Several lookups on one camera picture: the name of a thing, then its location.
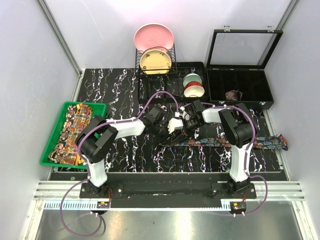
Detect rolled dark patterned tie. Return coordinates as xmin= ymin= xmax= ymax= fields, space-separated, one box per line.
xmin=225 ymin=90 xmax=243 ymax=101

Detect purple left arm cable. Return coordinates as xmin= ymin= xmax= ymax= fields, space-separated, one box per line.
xmin=59 ymin=90 xmax=180 ymax=237

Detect colourful ties in bin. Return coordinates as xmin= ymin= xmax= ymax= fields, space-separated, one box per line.
xmin=48 ymin=103 xmax=93 ymax=166

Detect yellow plate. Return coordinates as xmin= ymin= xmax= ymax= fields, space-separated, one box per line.
xmin=139 ymin=47 xmax=172 ymax=75

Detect green plastic tie bin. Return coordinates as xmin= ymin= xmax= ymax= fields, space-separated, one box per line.
xmin=39 ymin=101 xmax=107 ymax=170

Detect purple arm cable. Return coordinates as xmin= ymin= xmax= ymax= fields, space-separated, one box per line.
xmin=59 ymin=90 xmax=180 ymax=237
xmin=183 ymin=101 xmax=269 ymax=216

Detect black glass box lid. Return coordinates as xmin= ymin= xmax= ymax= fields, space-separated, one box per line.
xmin=206 ymin=27 xmax=283 ymax=70

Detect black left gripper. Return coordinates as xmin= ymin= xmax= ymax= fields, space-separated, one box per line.
xmin=151 ymin=121 xmax=176 ymax=146

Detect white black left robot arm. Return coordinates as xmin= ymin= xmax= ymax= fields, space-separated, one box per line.
xmin=75 ymin=106 xmax=184 ymax=198

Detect pink plate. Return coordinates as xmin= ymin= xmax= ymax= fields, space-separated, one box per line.
xmin=133 ymin=23 xmax=175 ymax=53

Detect light green bowl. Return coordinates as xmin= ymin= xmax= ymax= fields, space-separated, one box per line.
xmin=183 ymin=73 xmax=203 ymax=88

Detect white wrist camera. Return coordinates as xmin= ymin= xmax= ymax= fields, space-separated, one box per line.
xmin=179 ymin=106 xmax=191 ymax=121
xmin=167 ymin=112 xmax=184 ymax=134

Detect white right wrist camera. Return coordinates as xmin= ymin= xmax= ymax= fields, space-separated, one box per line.
xmin=179 ymin=106 xmax=191 ymax=121

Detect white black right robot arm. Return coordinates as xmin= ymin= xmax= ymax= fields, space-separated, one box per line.
xmin=180 ymin=100 xmax=258 ymax=199

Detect red white bowl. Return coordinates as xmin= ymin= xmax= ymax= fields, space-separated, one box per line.
xmin=183 ymin=81 xmax=205 ymax=98

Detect navy floral tie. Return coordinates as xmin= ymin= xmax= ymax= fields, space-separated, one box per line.
xmin=159 ymin=134 xmax=290 ymax=152

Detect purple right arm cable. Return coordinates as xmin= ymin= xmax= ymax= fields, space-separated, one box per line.
xmin=183 ymin=101 xmax=269 ymax=216

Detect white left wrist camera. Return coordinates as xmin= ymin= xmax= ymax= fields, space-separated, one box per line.
xmin=167 ymin=112 xmax=184 ymax=134

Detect black tie storage box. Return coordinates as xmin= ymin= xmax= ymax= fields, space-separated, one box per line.
xmin=206 ymin=68 xmax=275 ymax=110

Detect black wire dish rack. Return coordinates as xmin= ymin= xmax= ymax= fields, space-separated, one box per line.
xmin=135 ymin=46 xmax=210 ymax=104

